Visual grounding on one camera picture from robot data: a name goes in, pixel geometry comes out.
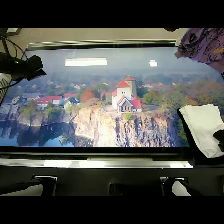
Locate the purple garment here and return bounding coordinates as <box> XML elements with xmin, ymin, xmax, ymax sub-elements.
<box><xmin>174</xmin><ymin>28</ymin><xmax>224</xmax><ymax>73</ymax></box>

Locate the black cable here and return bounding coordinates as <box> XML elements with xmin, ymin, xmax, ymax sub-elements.
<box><xmin>0</xmin><ymin>33</ymin><xmax>26</xmax><ymax>63</ymax></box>

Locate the silver frame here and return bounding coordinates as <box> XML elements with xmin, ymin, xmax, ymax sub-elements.
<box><xmin>0</xmin><ymin>155</ymin><xmax>224</xmax><ymax>197</ymax></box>

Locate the white garment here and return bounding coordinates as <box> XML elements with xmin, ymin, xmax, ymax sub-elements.
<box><xmin>178</xmin><ymin>103</ymin><xmax>224</xmax><ymax>159</ymax></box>

